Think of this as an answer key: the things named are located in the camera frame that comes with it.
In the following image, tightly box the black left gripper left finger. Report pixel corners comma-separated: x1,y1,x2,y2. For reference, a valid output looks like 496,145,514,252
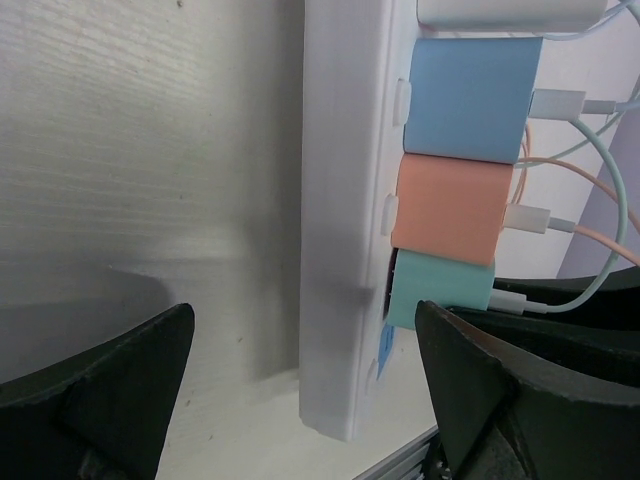
1,303,194,479

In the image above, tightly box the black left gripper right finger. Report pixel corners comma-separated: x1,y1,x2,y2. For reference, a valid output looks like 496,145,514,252
415,301,639,479

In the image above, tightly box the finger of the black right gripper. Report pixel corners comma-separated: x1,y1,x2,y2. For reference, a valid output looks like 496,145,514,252
449,268,640,387

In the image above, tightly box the mint green charging cable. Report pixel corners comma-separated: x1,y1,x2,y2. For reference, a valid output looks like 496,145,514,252
489,114,640,315

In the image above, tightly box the mint green charger plug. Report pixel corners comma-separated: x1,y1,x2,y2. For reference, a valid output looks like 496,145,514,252
386,250,495,330

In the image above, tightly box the orange charger plug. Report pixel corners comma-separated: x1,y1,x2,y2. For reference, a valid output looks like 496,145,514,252
391,154,514,266

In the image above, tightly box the white power strip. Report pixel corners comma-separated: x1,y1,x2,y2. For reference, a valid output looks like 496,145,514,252
299,1,421,441

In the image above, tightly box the light blue charger plug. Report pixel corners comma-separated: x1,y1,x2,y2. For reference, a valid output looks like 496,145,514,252
404,37,542,165

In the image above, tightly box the white charger plug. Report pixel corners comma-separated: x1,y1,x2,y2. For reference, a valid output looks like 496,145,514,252
416,0,607,33

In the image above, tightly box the aluminium table rail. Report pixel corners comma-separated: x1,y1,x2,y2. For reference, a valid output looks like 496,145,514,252
354,426,440,480

